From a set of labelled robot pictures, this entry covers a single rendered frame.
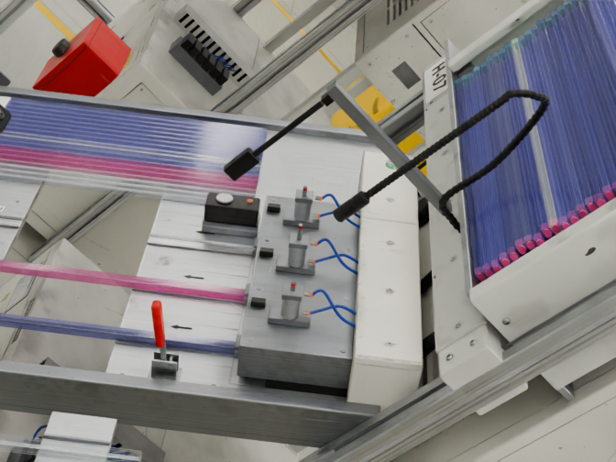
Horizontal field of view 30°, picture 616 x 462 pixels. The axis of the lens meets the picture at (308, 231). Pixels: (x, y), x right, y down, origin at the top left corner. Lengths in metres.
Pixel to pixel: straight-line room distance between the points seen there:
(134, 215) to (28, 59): 0.88
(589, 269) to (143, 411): 0.54
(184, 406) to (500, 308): 0.39
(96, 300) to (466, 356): 0.98
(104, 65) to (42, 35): 1.58
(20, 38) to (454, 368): 2.67
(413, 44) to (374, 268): 1.27
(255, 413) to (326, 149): 0.64
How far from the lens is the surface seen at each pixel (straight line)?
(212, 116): 1.92
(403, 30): 2.67
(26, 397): 1.41
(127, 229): 3.01
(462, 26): 2.68
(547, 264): 1.22
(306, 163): 1.84
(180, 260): 1.59
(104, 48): 2.32
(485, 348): 1.25
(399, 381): 1.35
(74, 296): 2.05
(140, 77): 2.79
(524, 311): 1.25
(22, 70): 3.63
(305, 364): 1.37
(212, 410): 1.37
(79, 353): 1.98
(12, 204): 1.70
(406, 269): 1.48
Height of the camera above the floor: 1.79
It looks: 24 degrees down
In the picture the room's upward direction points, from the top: 55 degrees clockwise
